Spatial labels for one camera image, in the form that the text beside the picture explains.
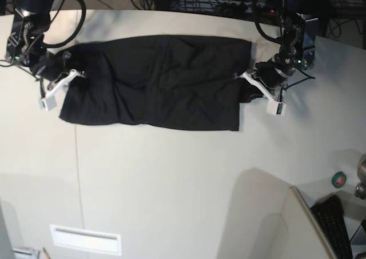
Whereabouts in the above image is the yellow pencil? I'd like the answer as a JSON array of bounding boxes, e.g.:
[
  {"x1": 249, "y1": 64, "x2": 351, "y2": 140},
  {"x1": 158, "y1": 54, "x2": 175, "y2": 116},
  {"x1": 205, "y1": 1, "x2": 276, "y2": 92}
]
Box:
[{"x1": 42, "y1": 248, "x2": 51, "y2": 259}]

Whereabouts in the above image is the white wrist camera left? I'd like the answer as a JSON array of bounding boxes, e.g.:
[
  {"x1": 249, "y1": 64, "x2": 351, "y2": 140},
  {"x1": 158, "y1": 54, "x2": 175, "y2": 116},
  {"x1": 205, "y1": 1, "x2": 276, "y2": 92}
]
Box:
[{"x1": 266, "y1": 101, "x2": 287, "y2": 116}]

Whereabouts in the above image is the green tape roll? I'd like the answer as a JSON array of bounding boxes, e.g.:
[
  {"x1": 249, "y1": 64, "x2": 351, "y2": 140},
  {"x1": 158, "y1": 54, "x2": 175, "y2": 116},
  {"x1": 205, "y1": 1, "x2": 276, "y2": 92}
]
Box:
[{"x1": 331, "y1": 172, "x2": 347, "y2": 189}]

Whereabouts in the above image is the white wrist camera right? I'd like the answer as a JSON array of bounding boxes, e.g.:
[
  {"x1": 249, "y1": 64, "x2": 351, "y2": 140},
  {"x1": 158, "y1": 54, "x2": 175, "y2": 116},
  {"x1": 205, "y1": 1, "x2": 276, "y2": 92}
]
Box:
[{"x1": 38, "y1": 96, "x2": 57, "y2": 111}]

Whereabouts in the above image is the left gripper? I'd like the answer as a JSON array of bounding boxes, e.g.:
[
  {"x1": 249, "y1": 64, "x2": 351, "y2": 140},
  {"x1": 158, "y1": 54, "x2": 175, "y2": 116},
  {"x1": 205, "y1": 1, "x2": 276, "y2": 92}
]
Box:
[{"x1": 234, "y1": 60, "x2": 295, "y2": 103}]

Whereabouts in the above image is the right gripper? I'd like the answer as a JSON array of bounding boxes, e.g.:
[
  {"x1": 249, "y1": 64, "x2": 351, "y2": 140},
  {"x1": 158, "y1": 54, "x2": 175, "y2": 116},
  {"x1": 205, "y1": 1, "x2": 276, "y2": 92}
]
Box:
[{"x1": 29, "y1": 53, "x2": 85, "y2": 99}]

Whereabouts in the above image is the black power strip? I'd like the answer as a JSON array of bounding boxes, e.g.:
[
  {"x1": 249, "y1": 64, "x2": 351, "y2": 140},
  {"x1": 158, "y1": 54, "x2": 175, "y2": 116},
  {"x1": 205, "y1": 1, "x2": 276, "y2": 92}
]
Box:
[{"x1": 208, "y1": 2, "x2": 276, "y2": 16}]

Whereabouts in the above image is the black keyboard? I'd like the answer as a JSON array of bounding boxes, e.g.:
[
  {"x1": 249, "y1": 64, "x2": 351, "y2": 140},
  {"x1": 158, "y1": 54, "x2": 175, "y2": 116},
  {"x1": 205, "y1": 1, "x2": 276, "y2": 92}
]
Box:
[{"x1": 311, "y1": 195, "x2": 353, "y2": 259}]

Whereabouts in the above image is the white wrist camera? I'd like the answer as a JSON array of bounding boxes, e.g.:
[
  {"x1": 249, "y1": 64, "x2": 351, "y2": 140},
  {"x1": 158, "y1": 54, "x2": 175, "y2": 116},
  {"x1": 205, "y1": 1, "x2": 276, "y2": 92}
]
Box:
[
  {"x1": 38, "y1": 96, "x2": 57, "y2": 111},
  {"x1": 266, "y1": 101, "x2": 287, "y2": 116}
]

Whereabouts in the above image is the white cable slot cover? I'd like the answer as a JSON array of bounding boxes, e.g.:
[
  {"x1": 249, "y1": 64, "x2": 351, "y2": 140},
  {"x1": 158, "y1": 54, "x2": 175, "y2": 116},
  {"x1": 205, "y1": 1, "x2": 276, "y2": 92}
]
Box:
[{"x1": 50, "y1": 225, "x2": 122, "y2": 256}]

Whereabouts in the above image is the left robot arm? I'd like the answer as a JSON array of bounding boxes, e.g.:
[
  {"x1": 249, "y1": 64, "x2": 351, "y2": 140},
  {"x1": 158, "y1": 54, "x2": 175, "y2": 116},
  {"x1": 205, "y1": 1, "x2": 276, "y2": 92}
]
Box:
[{"x1": 249, "y1": 0, "x2": 323, "y2": 101}]

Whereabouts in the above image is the black t-shirt with colourful print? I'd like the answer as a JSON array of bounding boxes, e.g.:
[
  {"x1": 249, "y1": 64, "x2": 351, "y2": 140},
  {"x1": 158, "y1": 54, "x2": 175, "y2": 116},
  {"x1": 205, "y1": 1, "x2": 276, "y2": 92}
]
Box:
[{"x1": 59, "y1": 35, "x2": 258, "y2": 131}]

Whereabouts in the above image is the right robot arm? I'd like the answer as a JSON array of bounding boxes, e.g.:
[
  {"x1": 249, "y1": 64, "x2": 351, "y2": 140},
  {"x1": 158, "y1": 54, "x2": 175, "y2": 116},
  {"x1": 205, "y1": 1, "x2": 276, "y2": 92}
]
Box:
[{"x1": 1, "y1": 0, "x2": 86, "y2": 101}]

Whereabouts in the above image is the beige partition panel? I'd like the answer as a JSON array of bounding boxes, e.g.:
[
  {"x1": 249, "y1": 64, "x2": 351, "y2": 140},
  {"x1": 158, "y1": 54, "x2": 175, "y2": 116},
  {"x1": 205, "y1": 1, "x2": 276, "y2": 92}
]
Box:
[{"x1": 280, "y1": 186, "x2": 337, "y2": 259}]

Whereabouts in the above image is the silver metal cylinder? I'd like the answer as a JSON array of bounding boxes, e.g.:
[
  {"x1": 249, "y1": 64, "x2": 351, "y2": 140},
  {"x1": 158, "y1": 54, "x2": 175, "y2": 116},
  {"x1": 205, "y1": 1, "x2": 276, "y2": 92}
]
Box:
[{"x1": 355, "y1": 155, "x2": 365, "y2": 200}]

